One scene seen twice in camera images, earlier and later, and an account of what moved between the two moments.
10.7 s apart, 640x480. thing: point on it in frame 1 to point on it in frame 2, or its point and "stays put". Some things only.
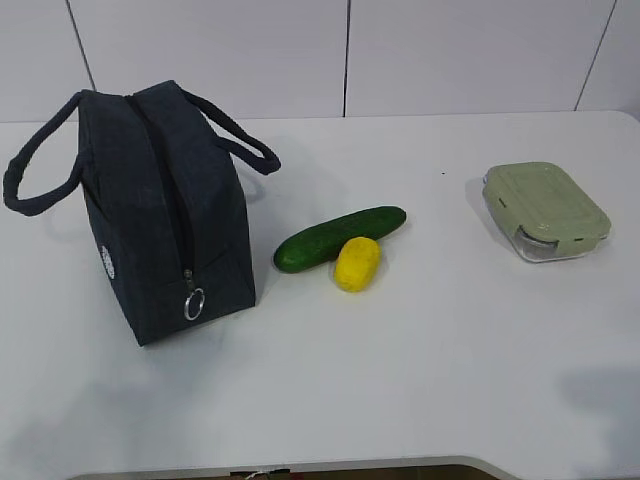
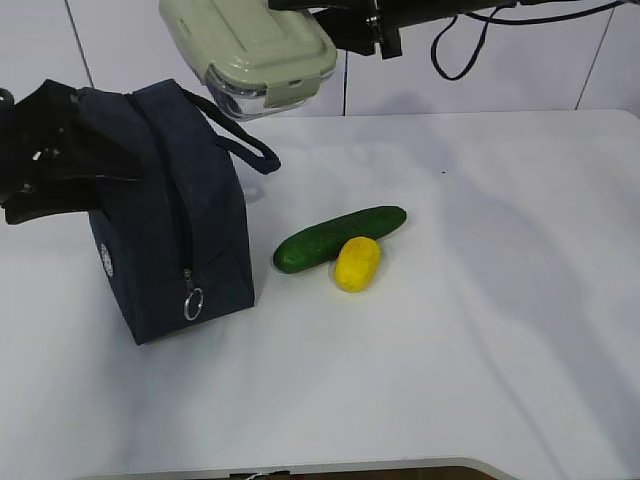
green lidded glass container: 542,212 to 256,58
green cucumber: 322,245 stays put
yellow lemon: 357,264 stays put
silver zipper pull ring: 188,301 stays put
